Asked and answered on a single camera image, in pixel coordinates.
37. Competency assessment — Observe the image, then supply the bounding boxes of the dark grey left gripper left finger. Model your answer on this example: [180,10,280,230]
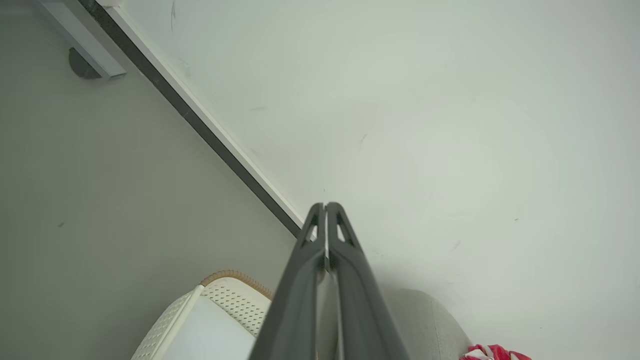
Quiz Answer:
[248,202,327,360]

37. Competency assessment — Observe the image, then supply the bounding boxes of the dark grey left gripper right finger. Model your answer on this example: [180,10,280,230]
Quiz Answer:
[327,201,411,360]

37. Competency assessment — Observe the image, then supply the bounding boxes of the red patterned clothing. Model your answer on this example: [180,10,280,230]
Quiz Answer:
[460,344,532,360]

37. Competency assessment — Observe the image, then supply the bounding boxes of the white perforated laundry basket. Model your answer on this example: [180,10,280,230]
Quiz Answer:
[131,270,281,360]

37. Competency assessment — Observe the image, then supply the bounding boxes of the grey fabric sofa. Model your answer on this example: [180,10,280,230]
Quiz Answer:
[380,288,473,360]

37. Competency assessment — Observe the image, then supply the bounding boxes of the grey table leg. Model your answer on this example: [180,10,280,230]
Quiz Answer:
[35,0,127,80]

